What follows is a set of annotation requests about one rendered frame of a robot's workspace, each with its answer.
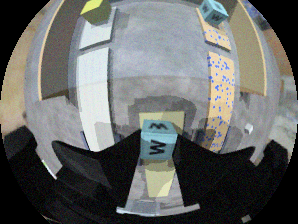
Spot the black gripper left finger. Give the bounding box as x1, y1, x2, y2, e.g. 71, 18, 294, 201
52, 129, 141, 208

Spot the pale yellow strip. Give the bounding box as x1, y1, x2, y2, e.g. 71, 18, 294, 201
140, 111, 185, 197

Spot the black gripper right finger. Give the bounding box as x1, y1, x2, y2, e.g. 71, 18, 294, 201
172, 133, 255, 208

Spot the light blue labelled cube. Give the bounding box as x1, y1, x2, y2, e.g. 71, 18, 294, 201
140, 120, 177, 160

